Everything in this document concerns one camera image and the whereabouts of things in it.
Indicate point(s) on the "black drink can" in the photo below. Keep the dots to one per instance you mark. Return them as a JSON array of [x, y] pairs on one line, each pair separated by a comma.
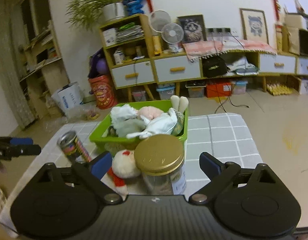
[[73, 149]]

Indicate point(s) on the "white red plush toy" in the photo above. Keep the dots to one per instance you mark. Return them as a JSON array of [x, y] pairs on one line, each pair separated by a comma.
[[123, 167]]

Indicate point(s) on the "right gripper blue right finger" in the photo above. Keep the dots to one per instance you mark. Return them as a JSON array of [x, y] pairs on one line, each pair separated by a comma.
[[221, 175]]

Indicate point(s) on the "black microwave oven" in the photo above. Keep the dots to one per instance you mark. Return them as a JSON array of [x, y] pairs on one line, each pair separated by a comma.
[[303, 42]]

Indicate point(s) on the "light green fluffy towel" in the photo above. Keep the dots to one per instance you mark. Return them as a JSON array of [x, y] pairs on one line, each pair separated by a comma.
[[123, 128]]

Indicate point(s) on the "framed cartoon picture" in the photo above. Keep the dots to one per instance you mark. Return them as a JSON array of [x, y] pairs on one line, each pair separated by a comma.
[[254, 25]]

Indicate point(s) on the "white sponge block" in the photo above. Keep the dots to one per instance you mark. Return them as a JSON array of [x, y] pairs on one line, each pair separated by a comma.
[[122, 113]]

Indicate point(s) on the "bunny doll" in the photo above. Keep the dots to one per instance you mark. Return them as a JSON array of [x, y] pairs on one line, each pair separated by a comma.
[[172, 122]]

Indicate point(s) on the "red storage box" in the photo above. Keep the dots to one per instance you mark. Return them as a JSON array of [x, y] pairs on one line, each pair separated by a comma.
[[220, 89]]

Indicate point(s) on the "grey checked tablecloth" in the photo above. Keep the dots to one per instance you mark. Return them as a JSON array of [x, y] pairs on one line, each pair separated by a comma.
[[225, 136]]

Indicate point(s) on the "white desk fan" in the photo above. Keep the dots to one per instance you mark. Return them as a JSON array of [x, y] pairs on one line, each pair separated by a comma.
[[172, 34]]

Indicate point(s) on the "pink checked cloth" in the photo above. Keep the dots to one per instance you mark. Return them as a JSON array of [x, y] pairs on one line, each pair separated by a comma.
[[205, 49]]

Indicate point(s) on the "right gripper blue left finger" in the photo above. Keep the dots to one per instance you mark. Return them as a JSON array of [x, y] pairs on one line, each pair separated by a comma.
[[91, 174]]

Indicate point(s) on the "pink plush toy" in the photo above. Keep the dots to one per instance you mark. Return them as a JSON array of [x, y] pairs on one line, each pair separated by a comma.
[[150, 112]]

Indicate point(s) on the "potted green plant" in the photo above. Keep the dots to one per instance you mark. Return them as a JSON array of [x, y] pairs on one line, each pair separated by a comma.
[[86, 13]]

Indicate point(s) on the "gold lid glass jar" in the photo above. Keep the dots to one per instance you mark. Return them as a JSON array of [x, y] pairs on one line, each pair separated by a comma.
[[160, 159]]

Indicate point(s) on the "wooden tv cabinet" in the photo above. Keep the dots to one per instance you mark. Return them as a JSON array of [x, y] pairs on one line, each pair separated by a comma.
[[175, 67]]

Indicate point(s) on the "cat picture frame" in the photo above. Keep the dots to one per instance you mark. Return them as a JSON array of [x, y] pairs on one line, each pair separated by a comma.
[[193, 27]]

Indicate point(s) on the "egg tray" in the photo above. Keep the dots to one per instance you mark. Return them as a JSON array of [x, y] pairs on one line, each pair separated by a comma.
[[278, 89]]

